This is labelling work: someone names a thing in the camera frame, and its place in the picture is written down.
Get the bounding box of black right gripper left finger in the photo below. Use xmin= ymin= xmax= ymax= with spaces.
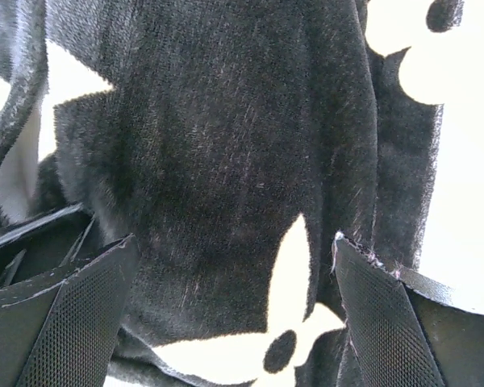
xmin=0 ymin=235 xmax=140 ymax=386

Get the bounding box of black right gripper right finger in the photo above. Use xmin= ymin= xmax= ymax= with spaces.
xmin=332 ymin=232 xmax=484 ymax=386

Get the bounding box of black floral plush pillowcase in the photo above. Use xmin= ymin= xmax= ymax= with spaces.
xmin=0 ymin=1 xmax=463 ymax=386

